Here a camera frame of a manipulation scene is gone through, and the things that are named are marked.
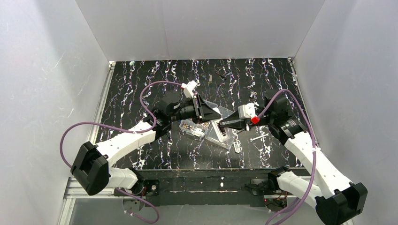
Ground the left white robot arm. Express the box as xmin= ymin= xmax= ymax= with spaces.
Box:
xmin=70 ymin=91 xmax=221 ymax=196

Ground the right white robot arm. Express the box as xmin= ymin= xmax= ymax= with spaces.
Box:
xmin=219 ymin=89 xmax=368 ymax=225

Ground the small silver wrench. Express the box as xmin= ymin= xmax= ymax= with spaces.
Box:
xmin=249 ymin=134 xmax=269 ymax=142

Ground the clear plastic screw box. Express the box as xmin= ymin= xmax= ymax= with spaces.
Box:
xmin=179 ymin=101 xmax=237 ymax=151

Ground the black hex key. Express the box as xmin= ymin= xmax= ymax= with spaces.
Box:
xmin=215 ymin=71 xmax=226 ymax=81

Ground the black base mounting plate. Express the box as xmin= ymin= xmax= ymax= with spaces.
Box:
xmin=113 ymin=168 xmax=299 ymax=208

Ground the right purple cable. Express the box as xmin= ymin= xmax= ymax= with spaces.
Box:
xmin=258 ymin=89 xmax=318 ymax=225

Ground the purple cable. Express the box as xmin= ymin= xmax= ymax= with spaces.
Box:
xmin=60 ymin=81 xmax=187 ymax=224
xmin=258 ymin=89 xmax=318 ymax=225

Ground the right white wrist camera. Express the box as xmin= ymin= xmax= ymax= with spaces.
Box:
xmin=238 ymin=103 xmax=260 ymax=124

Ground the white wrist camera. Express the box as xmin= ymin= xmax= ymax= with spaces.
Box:
xmin=238 ymin=103 xmax=260 ymax=124
xmin=181 ymin=81 xmax=198 ymax=98

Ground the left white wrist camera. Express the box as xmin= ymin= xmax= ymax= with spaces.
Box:
xmin=181 ymin=81 xmax=198 ymax=98

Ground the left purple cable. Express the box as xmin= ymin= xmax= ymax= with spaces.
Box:
xmin=60 ymin=81 xmax=187 ymax=224

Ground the aluminium frame rail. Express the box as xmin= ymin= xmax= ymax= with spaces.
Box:
xmin=57 ymin=61 xmax=116 ymax=225

